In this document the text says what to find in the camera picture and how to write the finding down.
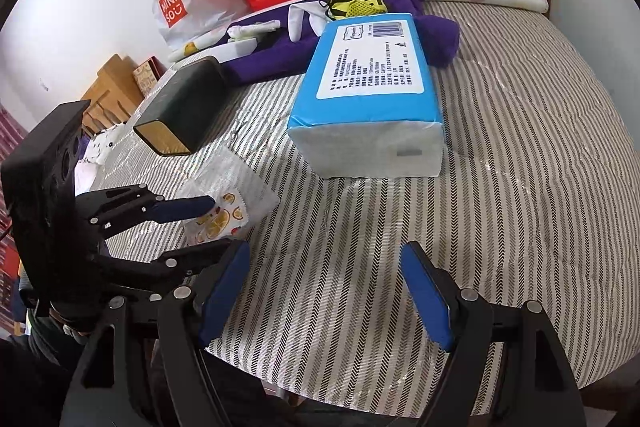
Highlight white glove green cuff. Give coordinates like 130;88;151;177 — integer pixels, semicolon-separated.
286;1;331;42

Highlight yellow pouch black straps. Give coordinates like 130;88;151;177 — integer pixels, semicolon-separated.
319;0;388;21

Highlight person's left hand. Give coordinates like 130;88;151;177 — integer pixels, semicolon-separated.
49;303;96;345

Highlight white spotted pillow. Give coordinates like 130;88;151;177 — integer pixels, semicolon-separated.
74;124;132;195

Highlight wooden headboard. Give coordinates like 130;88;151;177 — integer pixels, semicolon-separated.
82;54;143;136

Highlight red striped curtain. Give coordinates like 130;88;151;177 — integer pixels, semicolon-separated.
0;107;26;337

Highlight clear fruit-print plastic packet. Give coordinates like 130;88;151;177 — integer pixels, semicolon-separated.
178;145;280;246

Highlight dark green rectangular box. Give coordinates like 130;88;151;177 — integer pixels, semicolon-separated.
134;56;230;156

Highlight brown patterned box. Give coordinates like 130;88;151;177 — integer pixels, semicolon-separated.
132;56;166;98

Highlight white sponge block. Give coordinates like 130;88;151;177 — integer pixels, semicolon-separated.
192;38;258;64

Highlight purple towel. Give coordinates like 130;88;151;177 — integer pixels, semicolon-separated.
221;0;460;93

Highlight green small tissue packet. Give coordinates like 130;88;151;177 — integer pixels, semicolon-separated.
227;20;281;42

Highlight blue tissue pack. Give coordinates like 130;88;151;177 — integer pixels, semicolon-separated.
286;12;445;179

